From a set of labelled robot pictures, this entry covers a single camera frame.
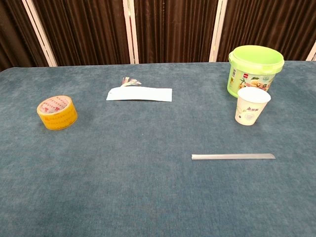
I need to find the clear plastic straw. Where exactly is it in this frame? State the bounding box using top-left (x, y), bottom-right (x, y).
top-left (191, 153), bottom-right (277, 161)

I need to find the white paper cup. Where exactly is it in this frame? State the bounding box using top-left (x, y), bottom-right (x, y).
top-left (234, 86), bottom-right (272, 126)

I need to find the white paper bookmark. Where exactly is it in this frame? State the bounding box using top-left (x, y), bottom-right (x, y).
top-left (106, 87), bottom-right (173, 102)

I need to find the white pink tassel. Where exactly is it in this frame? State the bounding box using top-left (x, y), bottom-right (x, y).
top-left (120, 76), bottom-right (143, 88)

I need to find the blue tablecloth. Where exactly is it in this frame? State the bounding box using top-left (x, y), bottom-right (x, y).
top-left (0, 61), bottom-right (316, 237)

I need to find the brown pleated curtain panel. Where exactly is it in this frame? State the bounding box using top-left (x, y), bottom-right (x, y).
top-left (32, 0), bottom-right (131, 67)
top-left (134, 0), bottom-right (219, 64)
top-left (217, 0), bottom-right (316, 63)
top-left (0, 0), bottom-right (49, 73)

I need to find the green plastic bucket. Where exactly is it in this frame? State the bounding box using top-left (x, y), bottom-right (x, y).
top-left (226, 44), bottom-right (285, 98)

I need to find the yellow packing tape roll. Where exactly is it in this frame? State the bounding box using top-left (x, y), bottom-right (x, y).
top-left (37, 95), bottom-right (79, 131)

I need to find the white screen frame post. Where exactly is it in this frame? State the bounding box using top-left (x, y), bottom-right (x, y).
top-left (208, 0), bottom-right (228, 63)
top-left (305, 40), bottom-right (316, 62)
top-left (122, 0), bottom-right (140, 65)
top-left (21, 0), bottom-right (58, 68)

